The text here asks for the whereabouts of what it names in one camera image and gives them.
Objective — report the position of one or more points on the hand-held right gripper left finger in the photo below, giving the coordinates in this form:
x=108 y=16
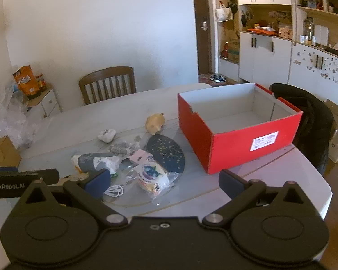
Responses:
x=97 y=182

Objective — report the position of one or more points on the beige plush toy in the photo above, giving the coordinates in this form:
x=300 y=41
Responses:
x=155 y=122

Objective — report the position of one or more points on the clear plastic bags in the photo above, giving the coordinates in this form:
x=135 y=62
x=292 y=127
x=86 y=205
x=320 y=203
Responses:
x=11 y=112

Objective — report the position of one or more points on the small white cabinet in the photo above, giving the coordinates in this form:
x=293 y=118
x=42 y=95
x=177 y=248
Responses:
x=49 y=104

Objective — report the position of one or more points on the round glass turntable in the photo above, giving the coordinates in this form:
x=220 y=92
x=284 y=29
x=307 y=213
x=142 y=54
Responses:
x=183 y=188

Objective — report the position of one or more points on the brown wooden chair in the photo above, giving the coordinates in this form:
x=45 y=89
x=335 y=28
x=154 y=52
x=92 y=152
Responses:
x=107 y=73

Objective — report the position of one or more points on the tall glass jar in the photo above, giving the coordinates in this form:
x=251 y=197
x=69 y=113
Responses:
x=308 y=31

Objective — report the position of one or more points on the round white lidded cup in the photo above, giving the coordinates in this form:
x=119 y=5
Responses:
x=150 y=175

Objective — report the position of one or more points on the white and grey-blue bag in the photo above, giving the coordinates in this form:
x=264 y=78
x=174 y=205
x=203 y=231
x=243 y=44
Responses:
x=90 y=160

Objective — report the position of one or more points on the dark sneaker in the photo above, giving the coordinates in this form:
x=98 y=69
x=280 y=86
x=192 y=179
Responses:
x=221 y=78
x=213 y=77

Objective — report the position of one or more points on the dark speckled round mat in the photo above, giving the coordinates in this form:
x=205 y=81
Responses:
x=166 y=152

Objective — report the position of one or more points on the orange flat package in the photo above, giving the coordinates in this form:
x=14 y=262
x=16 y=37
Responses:
x=262 y=31

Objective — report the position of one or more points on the printed cardboard box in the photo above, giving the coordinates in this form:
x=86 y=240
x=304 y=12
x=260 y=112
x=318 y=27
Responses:
x=233 y=50

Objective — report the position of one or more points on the brown cardboard box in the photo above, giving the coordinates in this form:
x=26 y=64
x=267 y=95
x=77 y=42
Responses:
x=2 y=152

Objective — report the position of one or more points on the dark brown door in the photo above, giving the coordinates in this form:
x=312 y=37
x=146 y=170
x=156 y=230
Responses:
x=202 y=5

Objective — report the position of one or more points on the black hat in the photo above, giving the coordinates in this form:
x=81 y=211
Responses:
x=233 y=7

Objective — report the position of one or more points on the red cardboard box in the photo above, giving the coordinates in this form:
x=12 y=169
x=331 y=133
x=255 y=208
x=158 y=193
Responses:
x=233 y=152

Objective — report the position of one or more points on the brown jar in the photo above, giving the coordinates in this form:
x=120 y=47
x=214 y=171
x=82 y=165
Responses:
x=40 y=83

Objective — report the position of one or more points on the white tote bag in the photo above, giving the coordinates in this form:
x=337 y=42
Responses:
x=223 y=14

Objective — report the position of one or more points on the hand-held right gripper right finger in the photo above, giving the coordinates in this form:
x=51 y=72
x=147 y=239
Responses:
x=231 y=185

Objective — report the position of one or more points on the white wrapper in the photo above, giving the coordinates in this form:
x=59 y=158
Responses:
x=106 y=135

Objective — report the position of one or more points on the orange snack bag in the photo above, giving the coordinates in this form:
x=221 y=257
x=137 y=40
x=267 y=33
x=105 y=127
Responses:
x=25 y=80

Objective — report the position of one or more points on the white wall cabinet unit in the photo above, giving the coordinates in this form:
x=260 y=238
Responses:
x=259 y=56

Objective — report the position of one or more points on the white board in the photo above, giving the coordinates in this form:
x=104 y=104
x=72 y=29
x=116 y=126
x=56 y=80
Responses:
x=323 y=35

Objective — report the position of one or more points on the red toy figure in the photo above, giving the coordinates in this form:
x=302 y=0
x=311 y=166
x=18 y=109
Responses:
x=225 y=52

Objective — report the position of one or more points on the silver snack packet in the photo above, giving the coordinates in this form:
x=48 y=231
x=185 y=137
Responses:
x=119 y=148

